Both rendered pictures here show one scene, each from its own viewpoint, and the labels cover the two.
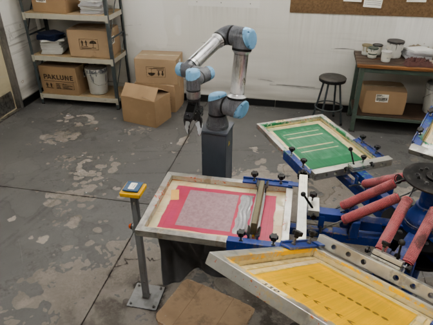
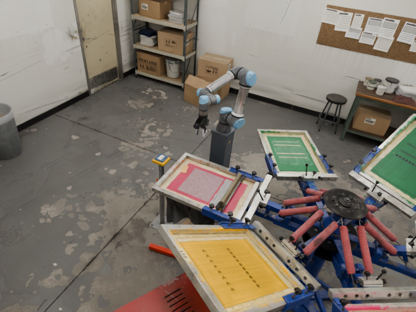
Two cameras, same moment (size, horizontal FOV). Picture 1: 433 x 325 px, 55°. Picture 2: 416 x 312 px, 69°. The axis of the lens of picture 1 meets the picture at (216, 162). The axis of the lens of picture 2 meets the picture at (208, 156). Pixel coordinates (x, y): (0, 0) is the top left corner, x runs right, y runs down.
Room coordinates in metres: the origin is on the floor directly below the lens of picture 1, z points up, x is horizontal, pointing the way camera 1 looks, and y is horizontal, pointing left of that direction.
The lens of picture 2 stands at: (-0.04, -0.38, 2.80)
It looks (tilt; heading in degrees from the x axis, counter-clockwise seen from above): 37 degrees down; 11
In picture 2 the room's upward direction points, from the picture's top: 6 degrees clockwise
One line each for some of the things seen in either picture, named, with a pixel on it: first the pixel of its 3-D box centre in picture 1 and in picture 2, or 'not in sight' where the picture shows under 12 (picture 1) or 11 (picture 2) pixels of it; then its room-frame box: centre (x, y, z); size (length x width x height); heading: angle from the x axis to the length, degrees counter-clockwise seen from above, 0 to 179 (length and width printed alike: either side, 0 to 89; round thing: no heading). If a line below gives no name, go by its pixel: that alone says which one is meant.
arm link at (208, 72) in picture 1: (202, 74); (212, 99); (2.17, 0.08, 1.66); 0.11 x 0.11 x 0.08; 55
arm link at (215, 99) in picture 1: (218, 102); (226, 114); (2.48, -0.01, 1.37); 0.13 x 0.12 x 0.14; 55
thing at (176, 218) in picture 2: (202, 263); (190, 216); (1.71, 0.08, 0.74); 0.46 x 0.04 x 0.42; 79
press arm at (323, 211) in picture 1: (323, 214); (270, 205); (1.79, -0.57, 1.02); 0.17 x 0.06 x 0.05; 79
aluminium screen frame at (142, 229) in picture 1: (220, 208); (208, 185); (1.90, -0.02, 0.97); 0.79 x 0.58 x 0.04; 79
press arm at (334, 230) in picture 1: (296, 229); (252, 210); (1.81, -0.44, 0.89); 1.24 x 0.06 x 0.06; 79
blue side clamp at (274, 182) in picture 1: (267, 185); (244, 176); (2.12, -0.31, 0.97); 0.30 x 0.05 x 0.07; 79
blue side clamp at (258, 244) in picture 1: (256, 246); (220, 216); (1.58, -0.20, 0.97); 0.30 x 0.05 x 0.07; 79
